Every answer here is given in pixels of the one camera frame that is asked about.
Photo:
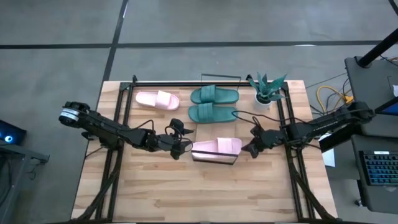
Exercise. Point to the laptop with blue screen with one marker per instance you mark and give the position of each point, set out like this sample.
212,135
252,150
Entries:
392,109

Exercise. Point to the snake plant in white pot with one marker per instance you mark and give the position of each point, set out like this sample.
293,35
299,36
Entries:
267,90

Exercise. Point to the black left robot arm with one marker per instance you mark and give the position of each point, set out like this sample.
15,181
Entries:
102,127

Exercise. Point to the wooden shoe rack board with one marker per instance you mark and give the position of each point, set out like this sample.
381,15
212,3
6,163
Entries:
214,130

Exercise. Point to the green rubber slide sandal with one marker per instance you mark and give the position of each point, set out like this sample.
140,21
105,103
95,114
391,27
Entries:
214,95
211,113

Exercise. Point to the dark grey equipment stand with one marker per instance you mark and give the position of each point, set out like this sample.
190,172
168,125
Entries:
21,152

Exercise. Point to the grey side table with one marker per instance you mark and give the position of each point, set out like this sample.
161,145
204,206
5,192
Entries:
370,84

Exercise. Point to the black flat panel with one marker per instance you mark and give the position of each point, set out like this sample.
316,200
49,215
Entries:
337,141

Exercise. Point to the grey keyboard table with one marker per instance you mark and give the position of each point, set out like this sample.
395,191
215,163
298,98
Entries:
376,199

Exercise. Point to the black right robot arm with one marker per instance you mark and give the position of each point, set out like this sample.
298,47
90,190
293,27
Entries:
329,123

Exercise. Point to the backlit computer keyboard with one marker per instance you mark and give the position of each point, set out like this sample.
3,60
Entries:
381,168

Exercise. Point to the black metal pole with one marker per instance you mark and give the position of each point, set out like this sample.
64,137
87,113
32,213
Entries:
377,49

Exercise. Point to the black device with blue light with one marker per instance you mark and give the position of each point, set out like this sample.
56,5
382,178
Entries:
12,132

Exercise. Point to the pink rubber slide sandal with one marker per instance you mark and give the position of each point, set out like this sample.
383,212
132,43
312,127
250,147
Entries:
155,100
217,145

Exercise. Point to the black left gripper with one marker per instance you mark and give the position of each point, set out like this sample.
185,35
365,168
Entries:
161,143

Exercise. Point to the black aluminium table frame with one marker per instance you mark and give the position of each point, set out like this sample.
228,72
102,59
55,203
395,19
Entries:
171,83

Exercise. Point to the white paper sheet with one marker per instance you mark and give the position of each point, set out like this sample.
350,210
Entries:
395,91
329,158

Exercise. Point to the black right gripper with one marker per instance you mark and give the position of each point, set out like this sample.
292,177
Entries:
270,137

